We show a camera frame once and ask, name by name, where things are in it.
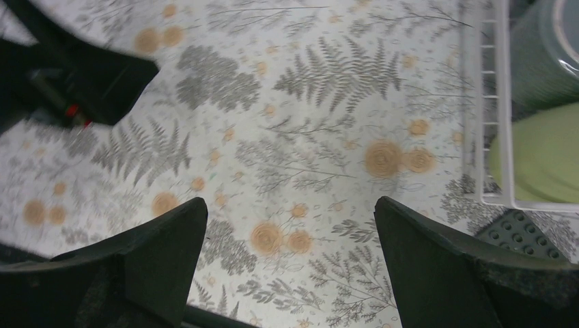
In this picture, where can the grey-green cup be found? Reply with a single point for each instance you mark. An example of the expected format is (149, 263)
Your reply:
(544, 55)

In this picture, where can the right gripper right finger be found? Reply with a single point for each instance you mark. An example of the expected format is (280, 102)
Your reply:
(442, 277)

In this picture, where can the light green cup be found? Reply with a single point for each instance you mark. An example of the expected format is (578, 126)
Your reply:
(545, 153)

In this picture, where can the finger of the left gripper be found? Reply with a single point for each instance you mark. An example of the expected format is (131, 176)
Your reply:
(63, 80)

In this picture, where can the white wire dish rack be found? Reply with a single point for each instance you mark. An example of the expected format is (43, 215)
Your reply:
(502, 113)

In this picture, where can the floral table mat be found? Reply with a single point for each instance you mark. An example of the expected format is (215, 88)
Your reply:
(290, 119)

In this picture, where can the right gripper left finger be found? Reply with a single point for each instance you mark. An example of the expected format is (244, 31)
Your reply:
(138, 278)

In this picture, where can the dark grey building plate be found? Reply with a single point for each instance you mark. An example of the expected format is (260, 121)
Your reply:
(514, 230)

